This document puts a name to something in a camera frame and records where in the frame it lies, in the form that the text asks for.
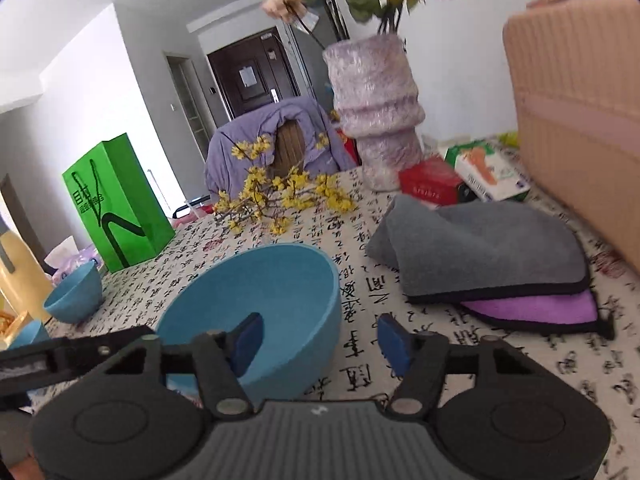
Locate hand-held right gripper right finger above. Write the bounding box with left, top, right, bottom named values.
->
left=376, top=313, right=538, bottom=415

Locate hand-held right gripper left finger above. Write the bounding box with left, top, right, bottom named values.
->
left=102, top=311, right=265, bottom=418

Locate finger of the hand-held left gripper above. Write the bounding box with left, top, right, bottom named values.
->
left=0, top=326, right=153, bottom=366

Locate blue bowl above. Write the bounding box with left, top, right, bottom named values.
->
left=0, top=320, right=51, bottom=352
left=155, top=243, right=342, bottom=402
left=43, top=261, right=104, bottom=324

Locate purple tissue pack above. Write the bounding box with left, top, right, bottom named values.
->
left=54, top=252, right=103, bottom=281

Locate yellow thermos jug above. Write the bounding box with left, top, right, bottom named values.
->
left=0, top=220, right=53, bottom=322

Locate white tissue pack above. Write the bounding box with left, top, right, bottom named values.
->
left=44, top=237, right=82, bottom=272

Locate grey cloth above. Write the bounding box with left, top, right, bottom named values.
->
left=365, top=194, right=591, bottom=305

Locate purple cloth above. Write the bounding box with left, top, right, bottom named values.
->
left=457, top=290, right=616, bottom=338

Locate green paper bag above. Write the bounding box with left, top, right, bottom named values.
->
left=62, top=133, right=176, bottom=273

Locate yellow flower branch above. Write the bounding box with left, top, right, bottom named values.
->
left=212, top=132, right=358, bottom=236

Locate red box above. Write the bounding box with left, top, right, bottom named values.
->
left=398, top=156, right=463, bottom=204

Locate green white packet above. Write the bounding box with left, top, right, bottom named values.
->
left=445, top=141, right=532, bottom=203

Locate wooden chair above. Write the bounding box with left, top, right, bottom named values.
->
left=272, top=119, right=307, bottom=178

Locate chair with purple cover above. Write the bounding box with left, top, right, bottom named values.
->
left=204, top=97, right=358, bottom=201

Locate pink textured vase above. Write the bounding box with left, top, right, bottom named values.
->
left=322, top=34, right=427, bottom=192

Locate dark brown door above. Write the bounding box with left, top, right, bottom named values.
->
left=206, top=30, right=301, bottom=123

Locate pink hard case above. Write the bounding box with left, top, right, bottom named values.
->
left=502, top=0, right=640, bottom=273

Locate grey refrigerator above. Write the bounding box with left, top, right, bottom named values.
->
left=287, top=0, right=351, bottom=46

